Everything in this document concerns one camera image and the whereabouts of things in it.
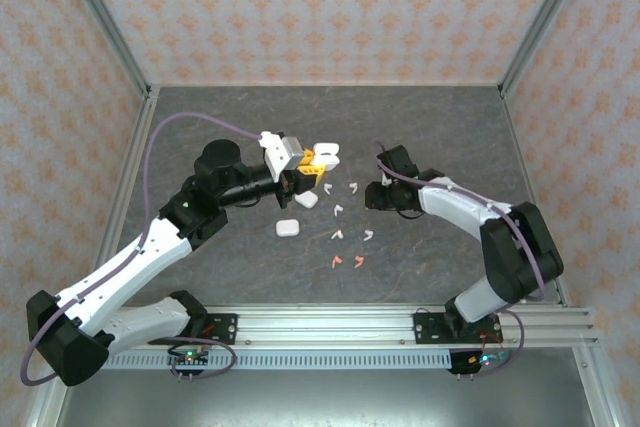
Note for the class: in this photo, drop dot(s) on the white earbud charging case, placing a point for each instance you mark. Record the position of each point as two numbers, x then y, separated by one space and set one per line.
287 227
327 154
306 199

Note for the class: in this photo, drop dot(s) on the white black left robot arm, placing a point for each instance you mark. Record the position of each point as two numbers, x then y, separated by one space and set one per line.
125 267

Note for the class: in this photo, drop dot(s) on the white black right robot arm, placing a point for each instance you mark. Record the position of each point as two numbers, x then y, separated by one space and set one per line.
460 207

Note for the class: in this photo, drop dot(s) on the small circuit board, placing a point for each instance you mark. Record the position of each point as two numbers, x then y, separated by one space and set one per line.
190 358
480 360

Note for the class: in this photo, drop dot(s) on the grey metal sheet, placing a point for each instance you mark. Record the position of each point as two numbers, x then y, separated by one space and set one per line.
325 402

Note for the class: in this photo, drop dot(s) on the aluminium frame side rail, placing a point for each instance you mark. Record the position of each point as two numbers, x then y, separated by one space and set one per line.
142 119
519 137

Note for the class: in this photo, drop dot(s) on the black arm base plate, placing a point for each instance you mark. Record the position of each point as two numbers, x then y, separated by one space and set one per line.
427 329
225 329

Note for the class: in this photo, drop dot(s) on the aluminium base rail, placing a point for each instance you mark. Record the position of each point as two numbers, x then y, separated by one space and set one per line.
325 327

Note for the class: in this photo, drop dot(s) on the aluminium frame post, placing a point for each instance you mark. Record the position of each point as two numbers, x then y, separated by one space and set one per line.
102 17
547 17

